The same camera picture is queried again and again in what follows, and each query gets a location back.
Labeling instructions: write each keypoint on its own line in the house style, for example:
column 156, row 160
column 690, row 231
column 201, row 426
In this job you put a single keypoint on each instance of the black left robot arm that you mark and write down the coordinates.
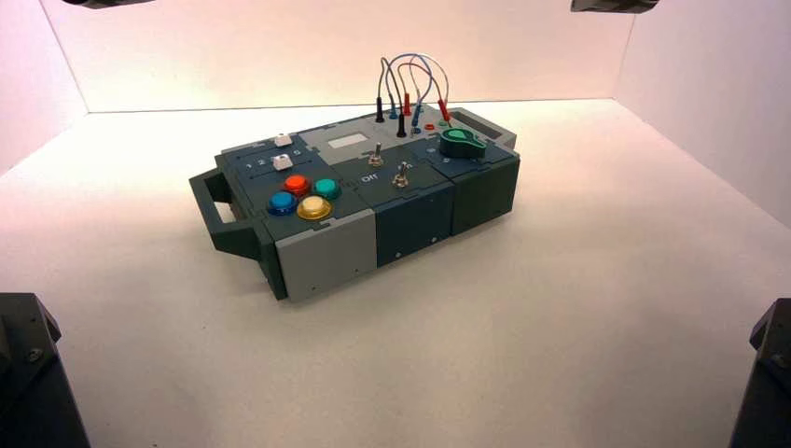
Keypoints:
column 31, row 383

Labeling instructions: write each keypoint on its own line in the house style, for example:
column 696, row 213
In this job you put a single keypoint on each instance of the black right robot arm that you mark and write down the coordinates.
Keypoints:
column 766, row 383

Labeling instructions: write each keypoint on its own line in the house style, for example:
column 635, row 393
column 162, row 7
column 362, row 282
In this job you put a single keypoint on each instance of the grey green task board box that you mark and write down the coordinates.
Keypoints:
column 346, row 204

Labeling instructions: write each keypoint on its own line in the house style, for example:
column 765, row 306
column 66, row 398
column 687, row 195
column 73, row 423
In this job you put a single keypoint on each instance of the teal push button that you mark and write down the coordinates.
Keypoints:
column 326, row 188

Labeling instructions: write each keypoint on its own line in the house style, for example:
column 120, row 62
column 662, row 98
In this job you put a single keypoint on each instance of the yellow push button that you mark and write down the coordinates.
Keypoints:
column 314, row 207

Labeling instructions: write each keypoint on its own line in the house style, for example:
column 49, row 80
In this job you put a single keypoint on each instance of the green rotary knob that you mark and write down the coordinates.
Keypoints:
column 460, row 143

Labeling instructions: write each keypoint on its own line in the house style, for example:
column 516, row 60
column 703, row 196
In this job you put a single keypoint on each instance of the red push button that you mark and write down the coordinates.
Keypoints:
column 296, row 183

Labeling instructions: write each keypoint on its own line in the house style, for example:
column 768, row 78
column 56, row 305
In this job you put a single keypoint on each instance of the blue push button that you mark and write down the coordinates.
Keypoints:
column 282, row 202

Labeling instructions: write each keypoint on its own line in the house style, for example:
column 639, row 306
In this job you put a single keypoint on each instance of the white slider knob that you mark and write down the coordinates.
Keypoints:
column 283, row 140
column 282, row 162

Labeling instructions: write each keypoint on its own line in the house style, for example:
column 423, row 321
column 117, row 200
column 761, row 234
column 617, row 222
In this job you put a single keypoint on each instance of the dark overhead lamp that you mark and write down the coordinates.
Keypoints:
column 613, row 5
column 105, row 2

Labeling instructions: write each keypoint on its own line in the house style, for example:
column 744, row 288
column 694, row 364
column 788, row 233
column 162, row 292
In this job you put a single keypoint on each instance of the metal toggle switch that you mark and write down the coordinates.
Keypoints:
column 402, row 175
column 375, row 156

